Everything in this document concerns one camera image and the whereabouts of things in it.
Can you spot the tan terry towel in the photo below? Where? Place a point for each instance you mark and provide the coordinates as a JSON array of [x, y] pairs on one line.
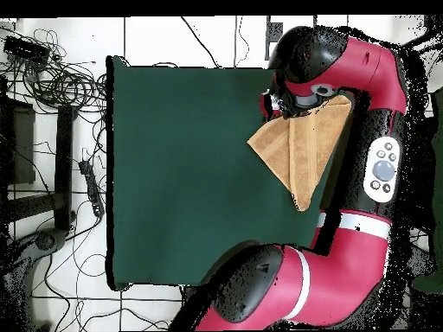
[[304, 152]]

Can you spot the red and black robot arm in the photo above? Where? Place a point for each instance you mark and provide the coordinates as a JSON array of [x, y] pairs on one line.
[[346, 276]]

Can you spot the dark flat panel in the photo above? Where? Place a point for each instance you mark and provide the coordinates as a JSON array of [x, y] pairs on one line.
[[20, 145]]

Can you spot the dark green table cloth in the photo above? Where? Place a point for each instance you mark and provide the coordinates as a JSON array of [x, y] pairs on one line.
[[173, 190]]

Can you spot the black rod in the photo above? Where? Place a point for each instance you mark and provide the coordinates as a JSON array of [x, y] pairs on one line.
[[422, 41]]

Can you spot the black power strip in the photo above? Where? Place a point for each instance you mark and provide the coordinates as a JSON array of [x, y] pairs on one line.
[[91, 186]]

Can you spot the dark curved stand base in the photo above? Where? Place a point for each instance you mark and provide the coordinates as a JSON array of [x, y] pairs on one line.
[[45, 240], [420, 259]]

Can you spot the black adapter box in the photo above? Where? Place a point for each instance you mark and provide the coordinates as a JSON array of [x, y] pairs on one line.
[[24, 48]]

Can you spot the black horizontal beam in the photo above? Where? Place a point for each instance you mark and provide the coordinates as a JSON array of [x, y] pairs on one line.
[[31, 207]]

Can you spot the grey square floor frame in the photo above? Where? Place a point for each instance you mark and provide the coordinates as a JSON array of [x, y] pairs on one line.
[[267, 38]]

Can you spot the black upright post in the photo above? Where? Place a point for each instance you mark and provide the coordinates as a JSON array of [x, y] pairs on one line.
[[64, 166]]

